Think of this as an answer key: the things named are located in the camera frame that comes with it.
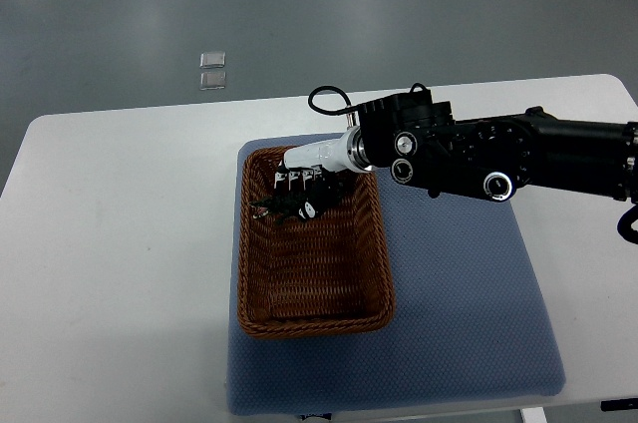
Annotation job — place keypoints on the upper floor metal plate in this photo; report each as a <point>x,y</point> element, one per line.
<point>212,59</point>

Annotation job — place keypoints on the blue-grey padded mat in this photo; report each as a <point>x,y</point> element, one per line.
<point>469,324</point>

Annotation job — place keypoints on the dark toy crocodile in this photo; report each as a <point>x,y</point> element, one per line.
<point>282,207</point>

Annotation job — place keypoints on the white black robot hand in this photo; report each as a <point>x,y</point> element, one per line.
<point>314,171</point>

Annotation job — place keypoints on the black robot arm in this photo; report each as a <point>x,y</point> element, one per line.
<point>418,140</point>

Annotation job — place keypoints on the brown wicker basket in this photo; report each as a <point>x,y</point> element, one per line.
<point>327,276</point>

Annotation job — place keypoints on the floor metal plate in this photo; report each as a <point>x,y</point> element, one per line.
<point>212,80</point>
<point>212,59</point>

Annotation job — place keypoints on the black bracket at table edge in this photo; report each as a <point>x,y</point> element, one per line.
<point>624,404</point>

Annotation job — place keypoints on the lower floor metal plate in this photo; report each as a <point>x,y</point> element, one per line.
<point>212,80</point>

